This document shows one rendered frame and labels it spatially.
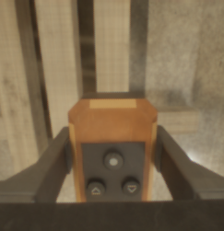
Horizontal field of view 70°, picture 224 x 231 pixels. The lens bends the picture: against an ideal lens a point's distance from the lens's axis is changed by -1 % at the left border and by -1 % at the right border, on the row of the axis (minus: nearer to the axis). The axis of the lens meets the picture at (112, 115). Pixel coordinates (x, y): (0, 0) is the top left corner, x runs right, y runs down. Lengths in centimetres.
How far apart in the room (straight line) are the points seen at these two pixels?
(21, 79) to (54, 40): 16
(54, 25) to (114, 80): 23
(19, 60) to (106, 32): 27
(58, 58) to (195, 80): 57
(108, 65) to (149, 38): 28
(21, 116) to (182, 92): 65
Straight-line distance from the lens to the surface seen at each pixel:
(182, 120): 70
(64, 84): 53
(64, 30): 53
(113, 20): 52
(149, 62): 73
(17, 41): 58
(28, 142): 64
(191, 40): 79
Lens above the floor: 71
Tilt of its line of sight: 73 degrees down
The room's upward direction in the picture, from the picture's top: 178 degrees clockwise
